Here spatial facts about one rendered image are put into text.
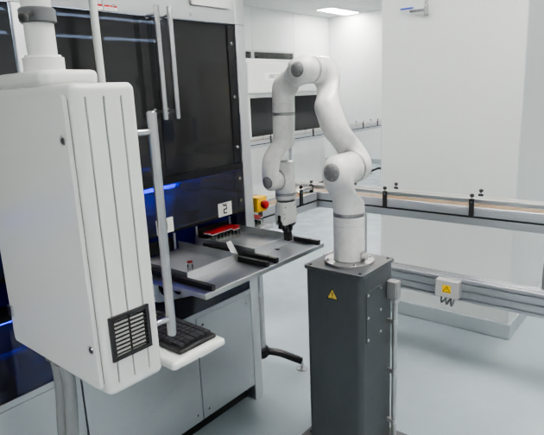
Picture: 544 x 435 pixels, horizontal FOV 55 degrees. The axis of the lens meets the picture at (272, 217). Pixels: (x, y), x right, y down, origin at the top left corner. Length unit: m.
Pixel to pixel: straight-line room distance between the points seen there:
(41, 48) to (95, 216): 0.44
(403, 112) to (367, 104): 7.57
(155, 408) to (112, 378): 0.94
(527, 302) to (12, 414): 2.20
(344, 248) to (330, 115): 0.50
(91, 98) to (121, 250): 0.36
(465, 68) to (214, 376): 2.17
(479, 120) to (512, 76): 0.29
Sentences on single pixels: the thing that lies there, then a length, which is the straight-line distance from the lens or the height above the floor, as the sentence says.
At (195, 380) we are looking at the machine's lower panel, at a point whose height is 0.30.
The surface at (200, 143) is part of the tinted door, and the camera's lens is 2.21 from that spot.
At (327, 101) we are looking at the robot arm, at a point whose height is 1.47.
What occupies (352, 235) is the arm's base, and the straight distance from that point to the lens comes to 1.98.
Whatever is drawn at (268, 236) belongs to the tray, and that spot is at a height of 0.89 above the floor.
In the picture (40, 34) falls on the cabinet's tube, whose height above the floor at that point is 1.67.
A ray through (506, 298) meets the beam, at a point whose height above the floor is 0.50.
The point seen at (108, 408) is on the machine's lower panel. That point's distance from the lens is 2.16.
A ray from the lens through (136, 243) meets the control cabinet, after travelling 1.33.
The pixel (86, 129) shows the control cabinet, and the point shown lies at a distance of 1.23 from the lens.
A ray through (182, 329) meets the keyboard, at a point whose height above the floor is 0.83.
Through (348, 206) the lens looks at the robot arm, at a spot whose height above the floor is 1.09.
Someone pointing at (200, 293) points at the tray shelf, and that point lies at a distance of 1.76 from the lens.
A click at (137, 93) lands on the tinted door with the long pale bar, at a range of 2.01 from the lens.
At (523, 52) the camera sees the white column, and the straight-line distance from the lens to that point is 3.22.
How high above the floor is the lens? 1.51
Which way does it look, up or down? 13 degrees down
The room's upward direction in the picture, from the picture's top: 3 degrees counter-clockwise
